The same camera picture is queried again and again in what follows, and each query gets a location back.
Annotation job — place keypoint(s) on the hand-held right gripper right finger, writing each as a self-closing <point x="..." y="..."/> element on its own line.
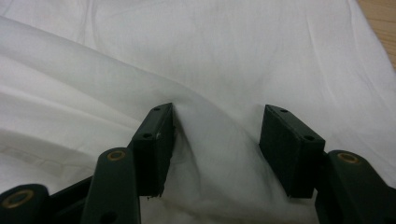
<point x="289" y="152"/>

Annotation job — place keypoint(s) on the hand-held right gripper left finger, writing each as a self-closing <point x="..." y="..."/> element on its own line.
<point x="154" y="149"/>

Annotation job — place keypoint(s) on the white shorts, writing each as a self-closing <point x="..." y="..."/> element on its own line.
<point x="202" y="62"/>

